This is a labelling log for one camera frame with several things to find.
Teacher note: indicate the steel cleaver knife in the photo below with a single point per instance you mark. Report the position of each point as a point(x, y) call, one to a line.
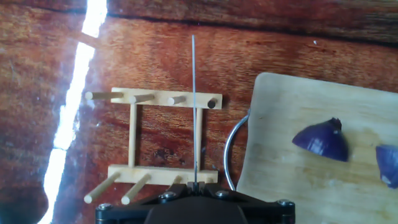
point(194, 109)

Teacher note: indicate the bamboo cutting board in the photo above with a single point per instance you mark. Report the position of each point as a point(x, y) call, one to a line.
point(295, 193)

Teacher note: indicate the purple onion wedge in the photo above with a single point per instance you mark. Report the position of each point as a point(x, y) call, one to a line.
point(388, 168)
point(323, 143)

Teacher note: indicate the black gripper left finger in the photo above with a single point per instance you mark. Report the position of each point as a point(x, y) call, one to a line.
point(136, 211)

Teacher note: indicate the wooden peg rack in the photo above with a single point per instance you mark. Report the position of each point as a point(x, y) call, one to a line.
point(161, 97)

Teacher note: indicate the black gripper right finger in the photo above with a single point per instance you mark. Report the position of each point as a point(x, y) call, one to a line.
point(261, 211)

